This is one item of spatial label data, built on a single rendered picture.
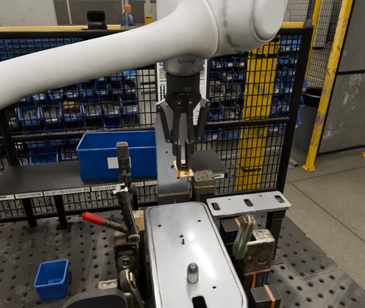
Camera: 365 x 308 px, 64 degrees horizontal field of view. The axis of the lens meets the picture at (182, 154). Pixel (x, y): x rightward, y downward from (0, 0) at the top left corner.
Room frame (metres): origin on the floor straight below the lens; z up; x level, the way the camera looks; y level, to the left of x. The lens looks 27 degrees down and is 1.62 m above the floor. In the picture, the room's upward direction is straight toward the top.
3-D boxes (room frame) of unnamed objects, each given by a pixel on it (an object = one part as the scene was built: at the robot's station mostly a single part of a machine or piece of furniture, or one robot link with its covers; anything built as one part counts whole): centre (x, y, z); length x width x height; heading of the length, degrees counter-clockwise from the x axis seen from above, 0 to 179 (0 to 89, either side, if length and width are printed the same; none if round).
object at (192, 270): (0.53, -0.03, 1.02); 0.03 x 0.03 x 0.07
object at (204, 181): (0.94, -0.08, 0.88); 0.08 x 0.08 x 0.36; 11
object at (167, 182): (0.91, 0.03, 1.17); 0.12 x 0.01 x 0.34; 101
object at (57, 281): (0.73, 0.46, 0.74); 0.11 x 0.10 x 0.09; 11
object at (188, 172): (0.65, 0.00, 1.26); 0.08 x 0.04 x 0.01; 11
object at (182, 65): (0.65, 0.00, 1.52); 0.09 x 0.09 x 0.06
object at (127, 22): (1.27, 0.22, 1.53); 0.06 x 0.06 x 0.20
